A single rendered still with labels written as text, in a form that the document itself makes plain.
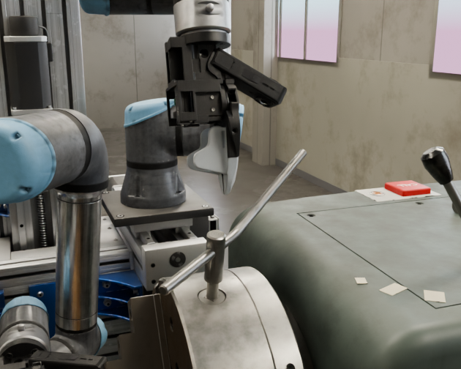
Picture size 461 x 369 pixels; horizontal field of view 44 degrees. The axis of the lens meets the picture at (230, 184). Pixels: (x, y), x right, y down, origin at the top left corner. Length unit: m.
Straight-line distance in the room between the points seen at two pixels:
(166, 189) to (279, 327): 0.65
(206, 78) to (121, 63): 8.73
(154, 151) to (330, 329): 0.70
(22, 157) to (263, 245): 0.36
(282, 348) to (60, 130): 0.44
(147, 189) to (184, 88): 0.56
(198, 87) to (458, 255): 0.41
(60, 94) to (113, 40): 8.08
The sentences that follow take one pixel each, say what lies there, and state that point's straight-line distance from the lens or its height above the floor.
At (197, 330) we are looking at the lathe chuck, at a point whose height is 1.22.
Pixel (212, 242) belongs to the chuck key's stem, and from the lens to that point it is 0.64.
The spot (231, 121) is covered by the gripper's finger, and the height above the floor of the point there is 1.43.
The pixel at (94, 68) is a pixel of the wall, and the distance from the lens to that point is 9.42.
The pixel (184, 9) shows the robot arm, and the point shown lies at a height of 1.57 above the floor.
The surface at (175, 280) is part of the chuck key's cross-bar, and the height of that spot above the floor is 1.29.
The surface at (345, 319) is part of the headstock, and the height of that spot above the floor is 1.23.
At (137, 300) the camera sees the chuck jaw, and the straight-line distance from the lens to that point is 0.77.
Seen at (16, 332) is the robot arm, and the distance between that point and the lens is 0.92.
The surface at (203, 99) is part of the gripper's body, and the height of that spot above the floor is 1.46.
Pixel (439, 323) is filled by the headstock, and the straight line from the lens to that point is 0.63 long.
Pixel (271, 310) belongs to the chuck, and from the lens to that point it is 0.69.
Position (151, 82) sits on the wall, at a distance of 9.61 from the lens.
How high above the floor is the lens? 1.54
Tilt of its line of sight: 15 degrees down
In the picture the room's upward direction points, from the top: straight up
